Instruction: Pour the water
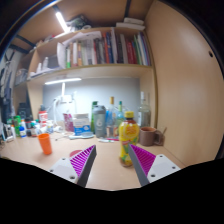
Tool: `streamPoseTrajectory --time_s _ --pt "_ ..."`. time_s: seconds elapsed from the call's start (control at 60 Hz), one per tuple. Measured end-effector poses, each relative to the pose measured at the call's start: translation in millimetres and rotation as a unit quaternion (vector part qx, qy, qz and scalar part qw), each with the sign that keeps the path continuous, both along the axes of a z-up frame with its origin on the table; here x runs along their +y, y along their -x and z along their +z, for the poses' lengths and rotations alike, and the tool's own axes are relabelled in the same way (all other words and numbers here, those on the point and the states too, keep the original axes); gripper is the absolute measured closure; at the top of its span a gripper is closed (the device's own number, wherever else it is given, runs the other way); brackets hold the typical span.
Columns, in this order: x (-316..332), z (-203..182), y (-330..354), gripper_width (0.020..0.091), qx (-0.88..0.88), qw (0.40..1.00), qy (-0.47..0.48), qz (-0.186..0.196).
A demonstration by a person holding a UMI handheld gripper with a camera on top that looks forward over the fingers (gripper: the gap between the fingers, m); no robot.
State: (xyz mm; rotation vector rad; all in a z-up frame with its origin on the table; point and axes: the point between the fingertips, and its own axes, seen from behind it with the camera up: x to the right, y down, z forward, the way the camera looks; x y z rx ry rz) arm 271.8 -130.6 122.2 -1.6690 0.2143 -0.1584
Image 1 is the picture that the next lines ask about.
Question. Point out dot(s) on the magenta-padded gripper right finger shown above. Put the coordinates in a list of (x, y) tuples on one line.
[(144, 160)]

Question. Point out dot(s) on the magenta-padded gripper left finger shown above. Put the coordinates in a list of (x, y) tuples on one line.
[(82, 160)]

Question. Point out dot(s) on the yellow drink bottle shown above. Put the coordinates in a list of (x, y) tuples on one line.
[(128, 133)]

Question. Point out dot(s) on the brown ceramic mug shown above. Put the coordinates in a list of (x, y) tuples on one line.
[(147, 136)]

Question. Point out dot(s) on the pale blue hairbrush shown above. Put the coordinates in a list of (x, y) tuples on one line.
[(81, 136)]

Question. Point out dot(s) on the white marker pen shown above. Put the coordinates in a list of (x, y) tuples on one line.
[(108, 140)]

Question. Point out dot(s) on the magenta pouch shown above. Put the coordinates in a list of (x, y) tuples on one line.
[(68, 122)]

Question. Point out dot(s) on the orange plastic cup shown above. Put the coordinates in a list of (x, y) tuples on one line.
[(45, 144)]

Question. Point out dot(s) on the grey shaker bottle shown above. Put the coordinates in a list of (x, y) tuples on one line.
[(99, 123)]

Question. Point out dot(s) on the tall clear glass bottle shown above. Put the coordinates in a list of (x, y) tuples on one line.
[(144, 115)]

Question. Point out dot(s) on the clear bottle with green cap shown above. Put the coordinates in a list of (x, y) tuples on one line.
[(120, 115)]

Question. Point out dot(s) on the green glass bottle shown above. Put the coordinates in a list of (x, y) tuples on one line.
[(93, 108)]

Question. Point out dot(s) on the red and white canister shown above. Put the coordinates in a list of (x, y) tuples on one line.
[(43, 116)]

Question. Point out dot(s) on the white bottle with blue cap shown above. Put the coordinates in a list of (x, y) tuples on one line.
[(22, 131)]

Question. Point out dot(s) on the green jar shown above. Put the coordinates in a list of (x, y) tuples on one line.
[(17, 123)]

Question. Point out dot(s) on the under-shelf light strip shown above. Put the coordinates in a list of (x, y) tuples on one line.
[(63, 81)]

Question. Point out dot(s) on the wooden shelf unit with books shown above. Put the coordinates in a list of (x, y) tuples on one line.
[(100, 70)]

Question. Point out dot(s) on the dark hanging clothes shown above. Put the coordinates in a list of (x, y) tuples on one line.
[(6, 86)]

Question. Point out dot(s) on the ceiling light strip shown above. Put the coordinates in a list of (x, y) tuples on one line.
[(61, 21)]

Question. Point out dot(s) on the white wall power strip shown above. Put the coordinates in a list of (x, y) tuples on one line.
[(65, 98)]

